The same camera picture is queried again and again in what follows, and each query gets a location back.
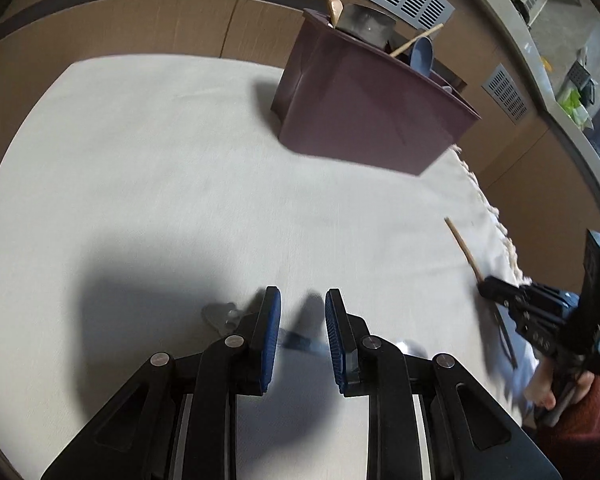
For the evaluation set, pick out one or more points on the slim metal utensil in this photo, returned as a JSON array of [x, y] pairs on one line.
[[220, 315]]

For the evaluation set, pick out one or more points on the wooden chopstick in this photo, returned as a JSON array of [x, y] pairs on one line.
[[465, 250], [415, 40]]

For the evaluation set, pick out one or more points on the pale window sill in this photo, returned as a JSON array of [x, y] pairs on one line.
[[530, 60]]

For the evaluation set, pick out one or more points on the white fringed tablecloth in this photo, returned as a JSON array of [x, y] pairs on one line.
[[155, 160]]

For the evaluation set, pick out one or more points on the dark red garment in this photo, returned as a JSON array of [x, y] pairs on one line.
[[595, 410]]

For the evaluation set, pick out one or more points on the purple plastic container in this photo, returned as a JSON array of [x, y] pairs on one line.
[[360, 115]]

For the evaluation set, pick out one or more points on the small yellow object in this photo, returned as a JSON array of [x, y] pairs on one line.
[[546, 64]]

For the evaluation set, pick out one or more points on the short grey vent grille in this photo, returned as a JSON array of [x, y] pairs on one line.
[[505, 92]]

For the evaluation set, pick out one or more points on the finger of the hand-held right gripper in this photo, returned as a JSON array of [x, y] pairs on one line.
[[510, 286], [500, 300]]

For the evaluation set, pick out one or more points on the wooden panel cabinet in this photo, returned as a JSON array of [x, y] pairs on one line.
[[155, 25]]

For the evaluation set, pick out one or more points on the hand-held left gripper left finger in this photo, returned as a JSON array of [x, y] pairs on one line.
[[272, 340]]

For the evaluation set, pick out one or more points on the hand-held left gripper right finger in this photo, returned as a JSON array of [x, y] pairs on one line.
[[334, 340]]

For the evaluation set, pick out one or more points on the person's right hand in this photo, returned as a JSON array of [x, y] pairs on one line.
[[542, 390]]

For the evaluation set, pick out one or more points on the blue plastic spoon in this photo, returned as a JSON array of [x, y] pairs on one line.
[[422, 57]]

